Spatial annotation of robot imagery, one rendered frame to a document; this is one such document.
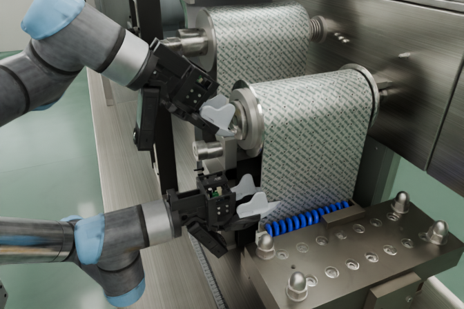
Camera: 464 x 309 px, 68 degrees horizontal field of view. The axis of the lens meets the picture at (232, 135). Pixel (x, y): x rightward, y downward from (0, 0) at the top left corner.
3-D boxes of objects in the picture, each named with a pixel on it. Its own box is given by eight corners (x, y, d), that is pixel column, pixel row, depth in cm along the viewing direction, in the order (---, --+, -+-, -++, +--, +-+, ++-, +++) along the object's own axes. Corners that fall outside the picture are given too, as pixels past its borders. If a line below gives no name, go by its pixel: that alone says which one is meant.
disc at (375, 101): (324, 111, 83) (338, 52, 75) (326, 111, 83) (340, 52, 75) (366, 146, 72) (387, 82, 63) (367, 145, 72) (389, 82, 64)
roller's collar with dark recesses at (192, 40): (176, 54, 83) (174, 26, 80) (200, 51, 85) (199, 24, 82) (184, 61, 78) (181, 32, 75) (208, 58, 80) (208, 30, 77)
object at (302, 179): (257, 229, 73) (262, 155, 63) (349, 201, 80) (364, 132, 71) (259, 231, 72) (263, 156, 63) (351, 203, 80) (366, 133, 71)
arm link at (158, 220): (152, 256, 59) (143, 224, 66) (177, 248, 61) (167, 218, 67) (146, 223, 55) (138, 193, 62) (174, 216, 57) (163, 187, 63)
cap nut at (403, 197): (387, 205, 77) (391, 188, 75) (399, 201, 78) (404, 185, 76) (399, 215, 74) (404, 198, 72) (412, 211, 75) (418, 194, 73)
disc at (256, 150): (228, 130, 75) (231, 67, 66) (230, 130, 75) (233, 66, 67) (258, 173, 64) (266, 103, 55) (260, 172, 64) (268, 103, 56)
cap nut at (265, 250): (252, 248, 66) (253, 231, 64) (269, 243, 67) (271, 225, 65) (261, 263, 63) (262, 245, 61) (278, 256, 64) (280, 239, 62)
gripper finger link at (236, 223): (263, 219, 63) (215, 227, 61) (262, 225, 64) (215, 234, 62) (255, 203, 67) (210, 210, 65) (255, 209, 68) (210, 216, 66)
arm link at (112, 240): (82, 245, 62) (71, 210, 58) (144, 229, 66) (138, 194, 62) (83, 281, 56) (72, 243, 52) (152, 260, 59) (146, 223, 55)
